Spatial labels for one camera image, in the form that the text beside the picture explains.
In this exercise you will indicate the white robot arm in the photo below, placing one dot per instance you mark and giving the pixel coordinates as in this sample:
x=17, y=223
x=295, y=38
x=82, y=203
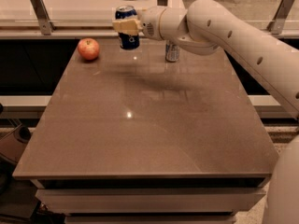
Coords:
x=207, y=25

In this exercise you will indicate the dark object at left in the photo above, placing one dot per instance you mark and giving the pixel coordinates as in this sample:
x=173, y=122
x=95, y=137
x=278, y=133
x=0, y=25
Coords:
x=14, y=143

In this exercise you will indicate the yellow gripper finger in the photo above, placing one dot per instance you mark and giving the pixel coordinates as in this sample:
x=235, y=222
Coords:
x=127, y=26

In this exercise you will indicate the left metal bracket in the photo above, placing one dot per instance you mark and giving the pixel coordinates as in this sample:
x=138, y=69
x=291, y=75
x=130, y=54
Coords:
x=45, y=25

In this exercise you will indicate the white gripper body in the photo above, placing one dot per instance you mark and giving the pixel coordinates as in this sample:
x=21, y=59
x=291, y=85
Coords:
x=150, y=22

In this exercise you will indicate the red apple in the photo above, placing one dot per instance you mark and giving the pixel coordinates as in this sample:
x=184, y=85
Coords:
x=88, y=48

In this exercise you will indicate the grey table drawer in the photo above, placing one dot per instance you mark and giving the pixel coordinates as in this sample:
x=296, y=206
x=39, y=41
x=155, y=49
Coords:
x=107, y=201

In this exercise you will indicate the silver energy drink can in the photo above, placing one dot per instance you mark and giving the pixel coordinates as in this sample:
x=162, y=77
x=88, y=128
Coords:
x=171, y=52

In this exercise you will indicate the blue pepsi can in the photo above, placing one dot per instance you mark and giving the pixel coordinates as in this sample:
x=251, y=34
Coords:
x=127, y=41

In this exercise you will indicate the right metal bracket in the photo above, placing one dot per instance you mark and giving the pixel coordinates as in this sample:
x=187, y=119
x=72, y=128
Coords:
x=276, y=25

